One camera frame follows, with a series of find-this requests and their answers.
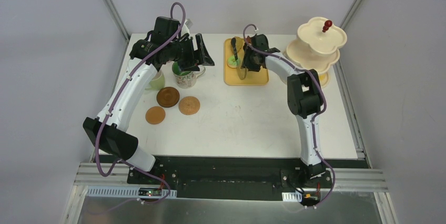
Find right white slotted cable duct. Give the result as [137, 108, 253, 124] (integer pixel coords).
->
[282, 191, 302, 202]

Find left aluminium frame post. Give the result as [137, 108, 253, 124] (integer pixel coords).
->
[103, 0, 130, 43]

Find metal tongs with black tips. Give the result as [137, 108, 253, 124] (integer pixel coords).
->
[230, 36, 247, 80]

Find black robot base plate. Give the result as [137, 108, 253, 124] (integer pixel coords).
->
[127, 155, 370, 201]

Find yellow plastic tray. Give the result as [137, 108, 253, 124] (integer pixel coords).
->
[223, 38, 269, 86]

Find green frosted donut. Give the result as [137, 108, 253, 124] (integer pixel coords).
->
[226, 55, 241, 68]

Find light woven round coaster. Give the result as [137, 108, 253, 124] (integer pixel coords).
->
[178, 96, 200, 115]

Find floral mug with green inside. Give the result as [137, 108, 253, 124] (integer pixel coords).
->
[171, 62, 206, 89]

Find yellow cream tart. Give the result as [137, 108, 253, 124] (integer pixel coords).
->
[318, 73, 328, 82]

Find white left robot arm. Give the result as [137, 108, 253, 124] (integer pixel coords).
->
[83, 16, 215, 184]

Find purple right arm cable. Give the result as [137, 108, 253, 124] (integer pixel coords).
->
[242, 24, 336, 206]

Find orange round coaster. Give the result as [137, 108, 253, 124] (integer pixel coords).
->
[145, 106, 166, 125]

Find dark brown wooden coaster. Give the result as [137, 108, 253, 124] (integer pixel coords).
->
[156, 87, 180, 108]

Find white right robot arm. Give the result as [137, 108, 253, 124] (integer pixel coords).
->
[241, 34, 326, 187]

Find light green mug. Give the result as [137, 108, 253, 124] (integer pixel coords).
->
[146, 69, 165, 91]

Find cream three-tier cake stand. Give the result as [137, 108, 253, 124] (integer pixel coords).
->
[285, 17, 348, 88]

